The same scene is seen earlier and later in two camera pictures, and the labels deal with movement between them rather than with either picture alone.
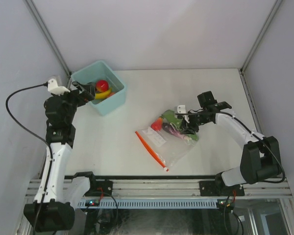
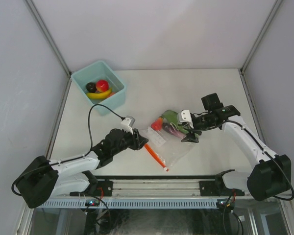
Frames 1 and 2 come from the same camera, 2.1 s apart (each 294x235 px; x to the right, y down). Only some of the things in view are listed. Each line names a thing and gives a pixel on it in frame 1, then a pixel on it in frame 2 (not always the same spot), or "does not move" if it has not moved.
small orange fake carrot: x=111 y=94 does not move
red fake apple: x=102 y=86 does not move
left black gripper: x=87 y=94 → x=137 y=141
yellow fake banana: x=104 y=94 does not move
